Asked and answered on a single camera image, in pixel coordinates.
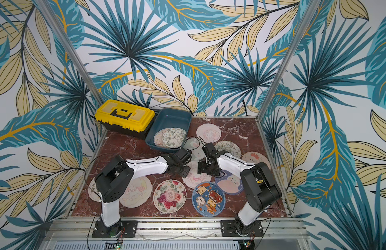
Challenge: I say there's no aluminium corner post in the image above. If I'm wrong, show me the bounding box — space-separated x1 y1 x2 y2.
35 0 103 106
256 0 322 121

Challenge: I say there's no red rose floral coaster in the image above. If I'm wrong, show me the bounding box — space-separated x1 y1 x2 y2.
153 180 187 214

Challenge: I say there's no pink kitty round coaster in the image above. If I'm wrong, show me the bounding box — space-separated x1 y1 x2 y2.
196 124 222 143

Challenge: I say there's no purple bunny round coaster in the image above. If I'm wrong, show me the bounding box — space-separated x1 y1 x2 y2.
215 170 244 195

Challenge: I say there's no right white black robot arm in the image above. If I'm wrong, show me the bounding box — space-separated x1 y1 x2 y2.
198 143 282 236

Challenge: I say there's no pastel cartoon round coaster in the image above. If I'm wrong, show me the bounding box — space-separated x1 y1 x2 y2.
154 129 165 148

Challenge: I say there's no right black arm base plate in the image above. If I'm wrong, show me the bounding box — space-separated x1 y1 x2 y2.
221 219 264 237

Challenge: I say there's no pink cartoon round coaster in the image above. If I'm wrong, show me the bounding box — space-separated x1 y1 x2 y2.
182 160 212 189

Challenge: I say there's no blue cartoon toast coaster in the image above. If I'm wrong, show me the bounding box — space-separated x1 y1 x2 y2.
191 182 226 217

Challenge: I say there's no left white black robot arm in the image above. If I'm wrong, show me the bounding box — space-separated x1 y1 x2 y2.
95 149 191 229

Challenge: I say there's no left aluminium corner post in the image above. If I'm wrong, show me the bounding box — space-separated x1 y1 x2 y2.
35 0 103 106

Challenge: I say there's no aluminium front frame rail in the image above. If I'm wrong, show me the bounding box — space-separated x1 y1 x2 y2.
40 217 313 250

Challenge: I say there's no green bunny round coaster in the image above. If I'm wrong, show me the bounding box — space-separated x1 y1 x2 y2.
183 137 205 160

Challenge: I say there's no yellow black toolbox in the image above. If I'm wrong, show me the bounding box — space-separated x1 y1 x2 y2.
95 100 155 140

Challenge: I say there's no right aluminium corner post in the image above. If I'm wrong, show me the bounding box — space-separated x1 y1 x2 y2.
256 0 322 121

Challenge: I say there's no white animal round coaster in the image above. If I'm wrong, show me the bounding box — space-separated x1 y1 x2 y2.
88 178 101 202

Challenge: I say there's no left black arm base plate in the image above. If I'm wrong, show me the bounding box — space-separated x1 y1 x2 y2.
92 219 138 238

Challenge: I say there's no green sketch round coaster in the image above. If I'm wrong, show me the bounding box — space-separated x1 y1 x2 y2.
215 141 241 158

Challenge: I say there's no beige pink figure coaster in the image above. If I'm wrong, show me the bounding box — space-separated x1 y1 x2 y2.
120 177 152 208

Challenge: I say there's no pink bow bear coaster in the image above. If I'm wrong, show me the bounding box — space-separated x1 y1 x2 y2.
241 152 271 169

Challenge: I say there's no teal plastic storage tray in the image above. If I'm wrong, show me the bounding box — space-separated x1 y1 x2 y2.
146 108 192 153

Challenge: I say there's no white floral round coaster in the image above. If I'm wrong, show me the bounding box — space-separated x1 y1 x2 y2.
162 128 187 149

